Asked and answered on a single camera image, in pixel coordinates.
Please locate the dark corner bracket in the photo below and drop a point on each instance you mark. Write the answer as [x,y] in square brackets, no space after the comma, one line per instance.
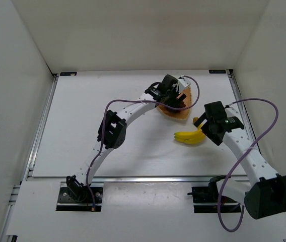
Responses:
[68,74]
[217,71]

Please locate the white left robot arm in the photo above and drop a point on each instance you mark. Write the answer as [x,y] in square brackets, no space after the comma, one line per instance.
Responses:
[112,130]

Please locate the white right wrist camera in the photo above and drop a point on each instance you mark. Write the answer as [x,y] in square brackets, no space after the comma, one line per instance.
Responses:
[230,111]

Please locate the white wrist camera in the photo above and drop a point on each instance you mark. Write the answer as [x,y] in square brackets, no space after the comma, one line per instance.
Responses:
[183,84]
[230,111]

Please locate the aluminium front table rail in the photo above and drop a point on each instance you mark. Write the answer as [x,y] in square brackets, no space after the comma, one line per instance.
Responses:
[140,179]

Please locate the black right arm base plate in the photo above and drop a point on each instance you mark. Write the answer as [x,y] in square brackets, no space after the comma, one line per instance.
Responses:
[204,203]

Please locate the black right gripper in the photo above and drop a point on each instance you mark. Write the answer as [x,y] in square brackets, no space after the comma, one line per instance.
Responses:
[204,120]

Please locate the dark left corner bracket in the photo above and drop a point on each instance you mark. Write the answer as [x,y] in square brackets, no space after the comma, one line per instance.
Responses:
[68,74]

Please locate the woven triangular fruit basket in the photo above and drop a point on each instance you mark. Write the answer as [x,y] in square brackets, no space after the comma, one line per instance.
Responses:
[176,114]

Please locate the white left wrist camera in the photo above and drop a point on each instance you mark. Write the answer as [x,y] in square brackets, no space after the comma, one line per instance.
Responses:
[183,84]

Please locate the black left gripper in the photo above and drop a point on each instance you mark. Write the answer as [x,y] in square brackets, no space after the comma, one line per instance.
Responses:
[175,100]

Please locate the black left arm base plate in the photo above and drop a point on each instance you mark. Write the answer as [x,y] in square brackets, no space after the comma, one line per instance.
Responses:
[66,203]

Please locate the dark right corner bracket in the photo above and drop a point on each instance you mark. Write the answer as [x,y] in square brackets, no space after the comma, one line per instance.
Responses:
[217,71]

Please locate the dark red fake grapes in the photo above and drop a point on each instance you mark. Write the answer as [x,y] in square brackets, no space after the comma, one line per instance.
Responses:
[175,109]

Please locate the aluminium left side rail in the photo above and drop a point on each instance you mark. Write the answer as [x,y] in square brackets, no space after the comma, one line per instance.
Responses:
[39,132]

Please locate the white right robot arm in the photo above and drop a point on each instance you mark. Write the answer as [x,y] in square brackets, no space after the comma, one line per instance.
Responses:
[265,195]

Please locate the yellow fake banana bunch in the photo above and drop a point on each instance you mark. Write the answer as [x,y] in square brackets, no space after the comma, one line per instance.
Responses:
[190,138]

